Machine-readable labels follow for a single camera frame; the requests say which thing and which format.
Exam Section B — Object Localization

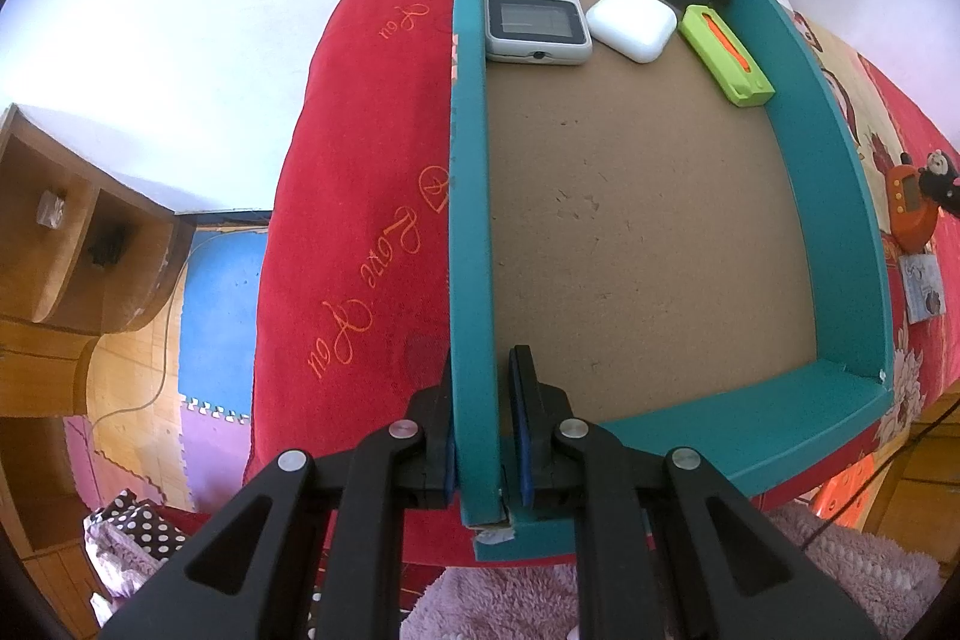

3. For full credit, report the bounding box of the teal cardboard tray box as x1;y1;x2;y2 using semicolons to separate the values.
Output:
449;0;893;564

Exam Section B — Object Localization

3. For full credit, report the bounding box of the orange monkey alarm clock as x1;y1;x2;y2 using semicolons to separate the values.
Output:
885;149;958;253

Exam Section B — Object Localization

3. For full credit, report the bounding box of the lime green utility knife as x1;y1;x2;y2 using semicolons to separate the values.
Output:
679;5;775;107

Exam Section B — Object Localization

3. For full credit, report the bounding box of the white air conditioner remote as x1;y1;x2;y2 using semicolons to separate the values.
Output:
483;0;592;65

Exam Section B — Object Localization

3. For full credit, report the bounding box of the white earbuds case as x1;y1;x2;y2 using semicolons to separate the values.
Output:
586;0;677;64

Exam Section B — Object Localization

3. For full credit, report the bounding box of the polka dot gift bag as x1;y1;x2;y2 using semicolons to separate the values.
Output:
83;489;189;601

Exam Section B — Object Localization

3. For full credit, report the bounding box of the blue foam floor mat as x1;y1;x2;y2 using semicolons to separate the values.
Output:
178;229;267;419

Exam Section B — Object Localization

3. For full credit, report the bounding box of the pink fluffy rug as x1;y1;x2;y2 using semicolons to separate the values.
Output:
398;494;940;638

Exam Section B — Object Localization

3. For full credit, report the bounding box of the black object on shelf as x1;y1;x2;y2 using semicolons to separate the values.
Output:
86;224;128;269

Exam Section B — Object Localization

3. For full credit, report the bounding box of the wooden bedside shelf unit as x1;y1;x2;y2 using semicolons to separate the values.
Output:
2;104;195;417

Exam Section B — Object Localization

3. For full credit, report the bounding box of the small ID card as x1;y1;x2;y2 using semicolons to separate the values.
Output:
898;253;946;325

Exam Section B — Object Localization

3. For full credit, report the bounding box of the small clear bag on shelf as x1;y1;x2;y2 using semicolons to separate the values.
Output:
36;190;67;230

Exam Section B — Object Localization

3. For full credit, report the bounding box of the black cable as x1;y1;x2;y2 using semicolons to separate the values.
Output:
800;398;960;551

